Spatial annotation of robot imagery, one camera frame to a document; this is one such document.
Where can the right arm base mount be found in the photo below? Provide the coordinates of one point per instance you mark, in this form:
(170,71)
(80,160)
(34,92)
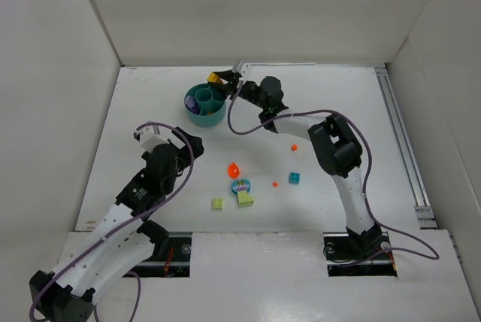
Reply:
(343,260)

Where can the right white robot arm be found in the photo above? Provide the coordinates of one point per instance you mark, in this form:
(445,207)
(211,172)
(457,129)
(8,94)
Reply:
(337,150)

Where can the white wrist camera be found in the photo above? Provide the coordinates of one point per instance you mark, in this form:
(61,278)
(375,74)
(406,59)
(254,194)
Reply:
(149,137)
(242,69)

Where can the small purple lego brick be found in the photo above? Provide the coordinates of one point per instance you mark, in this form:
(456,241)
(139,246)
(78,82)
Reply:
(189,101)

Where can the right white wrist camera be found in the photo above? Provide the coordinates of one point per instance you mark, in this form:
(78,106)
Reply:
(242,69)

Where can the light green sloped lego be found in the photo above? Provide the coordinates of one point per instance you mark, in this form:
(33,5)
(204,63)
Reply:
(244,199)

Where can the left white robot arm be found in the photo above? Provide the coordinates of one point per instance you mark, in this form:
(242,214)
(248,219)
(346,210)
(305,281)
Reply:
(125,237)

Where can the orange round lego piece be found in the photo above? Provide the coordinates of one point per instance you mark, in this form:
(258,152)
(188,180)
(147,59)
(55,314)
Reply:
(234,171)

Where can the teal monster face lego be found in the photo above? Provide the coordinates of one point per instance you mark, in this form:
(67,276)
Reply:
(240,185)

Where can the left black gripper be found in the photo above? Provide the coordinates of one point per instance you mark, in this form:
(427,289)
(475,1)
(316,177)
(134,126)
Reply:
(186,143)

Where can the teal round divided container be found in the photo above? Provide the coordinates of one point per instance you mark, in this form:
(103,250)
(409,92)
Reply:
(208,100)

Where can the teal lego brick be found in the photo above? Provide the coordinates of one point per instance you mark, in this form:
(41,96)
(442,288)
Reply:
(294,178)

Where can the aluminium rail right edge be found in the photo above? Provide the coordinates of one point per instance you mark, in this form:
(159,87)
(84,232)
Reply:
(422,205)

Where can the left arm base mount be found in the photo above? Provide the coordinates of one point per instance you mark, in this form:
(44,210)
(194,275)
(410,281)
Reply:
(171,253)

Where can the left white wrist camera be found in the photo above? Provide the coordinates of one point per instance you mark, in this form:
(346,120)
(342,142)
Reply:
(149,137)

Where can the light green square lego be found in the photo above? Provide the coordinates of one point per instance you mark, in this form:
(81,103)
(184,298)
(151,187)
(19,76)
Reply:
(217,204)

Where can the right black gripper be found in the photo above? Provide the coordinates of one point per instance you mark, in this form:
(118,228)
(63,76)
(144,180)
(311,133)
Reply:
(233,81)

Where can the dark purple long lego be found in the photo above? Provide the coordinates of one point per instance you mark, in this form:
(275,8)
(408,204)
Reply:
(194,109)

